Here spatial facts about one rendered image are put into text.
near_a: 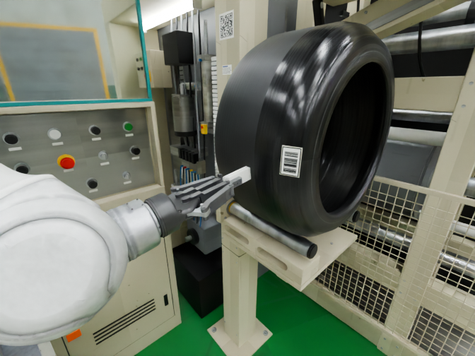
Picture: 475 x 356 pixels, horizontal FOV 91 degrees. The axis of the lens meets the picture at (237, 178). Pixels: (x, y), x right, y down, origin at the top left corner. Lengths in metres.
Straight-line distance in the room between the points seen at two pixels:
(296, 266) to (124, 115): 0.83
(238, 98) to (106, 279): 0.46
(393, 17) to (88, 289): 1.02
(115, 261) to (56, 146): 0.85
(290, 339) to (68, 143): 1.45
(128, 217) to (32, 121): 0.68
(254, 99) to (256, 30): 0.41
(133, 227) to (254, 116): 0.32
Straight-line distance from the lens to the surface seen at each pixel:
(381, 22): 1.04
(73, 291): 0.20
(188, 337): 1.62
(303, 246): 0.69
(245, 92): 0.56
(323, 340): 1.66
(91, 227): 0.20
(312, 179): 0.52
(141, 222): 0.39
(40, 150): 1.03
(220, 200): 0.44
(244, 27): 0.87
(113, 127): 1.05
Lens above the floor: 1.32
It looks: 21 degrees down
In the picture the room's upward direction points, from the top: straight up
